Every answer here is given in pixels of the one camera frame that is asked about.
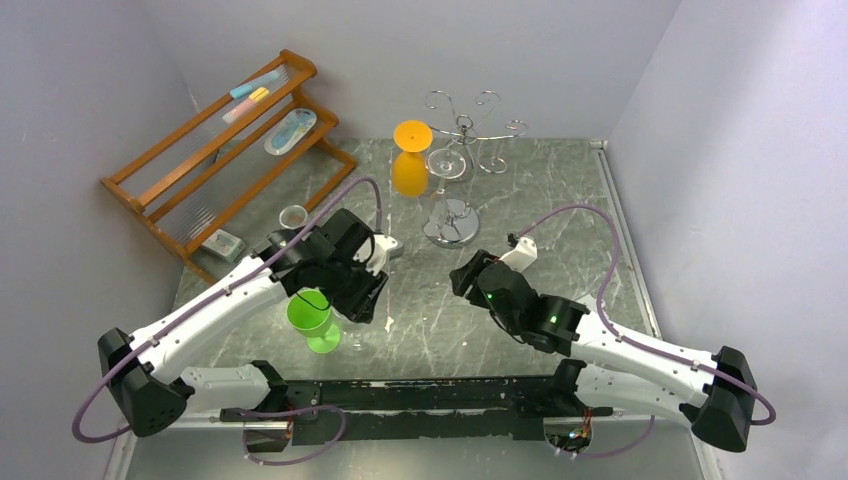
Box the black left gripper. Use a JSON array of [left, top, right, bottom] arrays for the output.
[[322, 255, 390, 325]]

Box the clear wine glass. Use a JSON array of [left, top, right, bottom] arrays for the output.
[[333, 310, 369, 351], [423, 147, 466, 246]]

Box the green plastic wine glass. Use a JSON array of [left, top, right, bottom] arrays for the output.
[[286, 289, 341, 354]]

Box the orange plastic wine glass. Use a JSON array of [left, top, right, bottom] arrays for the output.
[[391, 120, 433, 198]]

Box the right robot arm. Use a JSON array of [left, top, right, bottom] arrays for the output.
[[449, 250, 757, 453]]

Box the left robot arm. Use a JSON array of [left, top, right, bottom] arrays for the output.
[[97, 209, 403, 437]]

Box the chrome wine glass rack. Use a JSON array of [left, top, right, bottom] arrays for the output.
[[422, 90, 528, 249]]

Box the wooden shelf rack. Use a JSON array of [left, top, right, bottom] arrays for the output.
[[100, 49, 358, 284]]

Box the small clear glass cup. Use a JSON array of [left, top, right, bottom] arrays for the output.
[[278, 205, 310, 232]]

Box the small teal white box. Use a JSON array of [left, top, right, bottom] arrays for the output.
[[201, 229, 246, 263]]

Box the blue toothbrush package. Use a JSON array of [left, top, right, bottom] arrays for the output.
[[263, 108, 317, 156]]

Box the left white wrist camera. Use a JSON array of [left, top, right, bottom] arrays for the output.
[[353, 233, 404, 276]]

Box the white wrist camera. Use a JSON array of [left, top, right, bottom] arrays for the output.
[[353, 233, 404, 276], [498, 233, 538, 273]]

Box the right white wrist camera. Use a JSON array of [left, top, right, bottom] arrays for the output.
[[498, 233, 538, 273]]

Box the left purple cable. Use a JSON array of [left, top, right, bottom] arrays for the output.
[[70, 175, 386, 445]]

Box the purple cable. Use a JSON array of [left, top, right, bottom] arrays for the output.
[[70, 175, 386, 445], [515, 203, 778, 427]]

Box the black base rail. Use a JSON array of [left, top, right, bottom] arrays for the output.
[[218, 375, 589, 446]]

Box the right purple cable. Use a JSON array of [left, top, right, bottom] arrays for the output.
[[515, 203, 778, 427]]

